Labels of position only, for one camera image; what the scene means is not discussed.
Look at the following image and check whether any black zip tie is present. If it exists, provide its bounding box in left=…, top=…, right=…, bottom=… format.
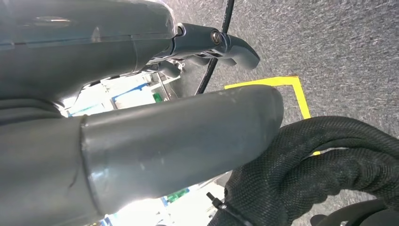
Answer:
left=206, top=192, right=253, bottom=226

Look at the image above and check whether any yellow floor tape square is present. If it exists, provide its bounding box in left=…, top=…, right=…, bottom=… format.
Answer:
left=224, top=75, right=322, bottom=156

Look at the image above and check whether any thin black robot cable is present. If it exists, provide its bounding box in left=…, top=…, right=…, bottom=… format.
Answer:
left=194, top=0, right=235, bottom=95

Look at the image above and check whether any black braided cable sleeve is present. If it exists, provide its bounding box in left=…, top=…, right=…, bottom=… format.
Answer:
left=208, top=116, right=399, bottom=226

